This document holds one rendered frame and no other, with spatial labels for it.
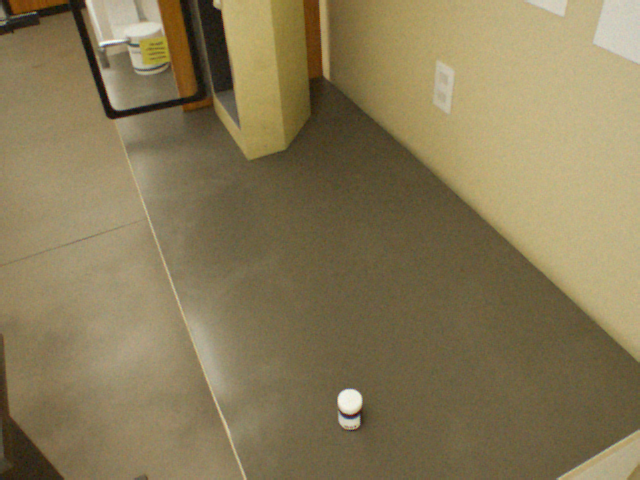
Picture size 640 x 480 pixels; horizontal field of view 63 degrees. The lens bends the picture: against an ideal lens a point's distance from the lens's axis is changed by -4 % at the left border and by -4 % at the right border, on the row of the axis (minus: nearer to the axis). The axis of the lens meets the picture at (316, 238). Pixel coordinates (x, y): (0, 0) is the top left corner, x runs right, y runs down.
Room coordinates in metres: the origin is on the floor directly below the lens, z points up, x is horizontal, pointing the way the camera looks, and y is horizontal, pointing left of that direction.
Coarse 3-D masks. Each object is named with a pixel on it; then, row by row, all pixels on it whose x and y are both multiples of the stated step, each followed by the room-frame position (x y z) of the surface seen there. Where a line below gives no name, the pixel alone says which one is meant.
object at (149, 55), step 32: (96, 0) 1.46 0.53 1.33; (128, 0) 1.48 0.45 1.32; (160, 0) 1.50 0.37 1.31; (96, 32) 1.46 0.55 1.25; (128, 32) 1.48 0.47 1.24; (160, 32) 1.50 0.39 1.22; (128, 64) 1.47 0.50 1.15; (160, 64) 1.49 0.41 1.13; (128, 96) 1.47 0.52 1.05; (160, 96) 1.49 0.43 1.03
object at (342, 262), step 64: (128, 128) 1.48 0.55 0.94; (192, 128) 1.44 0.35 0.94; (320, 128) 1.38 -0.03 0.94; (192, 192) 1.12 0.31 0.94; (256, 192) 1.10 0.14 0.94; (320, 192) 1.08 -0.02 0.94; (384, 192) 1.06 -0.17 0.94; (448, 192) 1.04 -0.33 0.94; (192, 256) 0.88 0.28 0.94; (256, 256) 0.87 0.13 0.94; (320, 256) 0.85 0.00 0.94; (384, 256) 0.84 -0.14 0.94; (448, 256) 0.82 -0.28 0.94; (512, 256) 0.81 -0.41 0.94; (192, 320) 0.70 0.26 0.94; (256, 320) 0.68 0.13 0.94; (320, 320) 0.67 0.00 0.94; (384, 320) 0.66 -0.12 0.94; (448, 320) 0.65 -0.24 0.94; (512, 320) 0.64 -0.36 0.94; (576, 320) 0.62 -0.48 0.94; (256, 384) 0.54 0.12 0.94; (320, 384) 0.53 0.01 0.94; (384, 384) 0.52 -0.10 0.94; (448, 384) 0.51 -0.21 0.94; (512, 384) 0.50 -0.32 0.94; (576, 384) 0.49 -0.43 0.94; (256, 448) 0.42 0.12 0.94; (320, 448) 0.41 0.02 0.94; (384, 448) 0.40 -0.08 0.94; (448, 448) 0.39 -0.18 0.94; (512, 448) 0.38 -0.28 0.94; (576, 448) 0.37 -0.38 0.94
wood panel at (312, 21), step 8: (304, 0) 1.72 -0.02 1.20; (312, 0) 1.73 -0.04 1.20; (304, 8) 1.72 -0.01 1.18; (312, 8) 1.73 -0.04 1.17; (304, 16) 1.72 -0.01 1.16; (312, 16) 1.73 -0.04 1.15; (312, 24) 1.73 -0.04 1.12; (312, 32) 1.72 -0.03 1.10; (320, 32) 1.74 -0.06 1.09; (312, 40) 1.72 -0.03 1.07; (320, 40) 1.73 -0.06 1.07; (312, 48) 1.72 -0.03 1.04; (320, 48) 1.73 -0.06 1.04; (312, 56) 1.72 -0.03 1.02; (320, 56) 1.73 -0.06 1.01; (312, 64) 1.72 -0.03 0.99; (320, 64) 1.73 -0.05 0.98; (312, 72) 1.72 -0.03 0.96; (320, 72) 1.73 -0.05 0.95; (192, 104) 1.56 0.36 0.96; (200, 104) 1.57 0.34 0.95; (208, 104) 1.58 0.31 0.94
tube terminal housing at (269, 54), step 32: (224, 0) 1.24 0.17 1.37; (256, 0) 1.27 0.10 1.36; (288, 0) 1.38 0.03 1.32; (256, 32) 1.27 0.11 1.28; (288, 32) 1.36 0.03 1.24; (256, 64) 1.26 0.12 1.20; (288, 64) 1.35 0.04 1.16; (256, 96) 1.26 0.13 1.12; (288, 96) 1.33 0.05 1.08; (256, 128) 1.26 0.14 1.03; (288, 128) 1.31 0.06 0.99
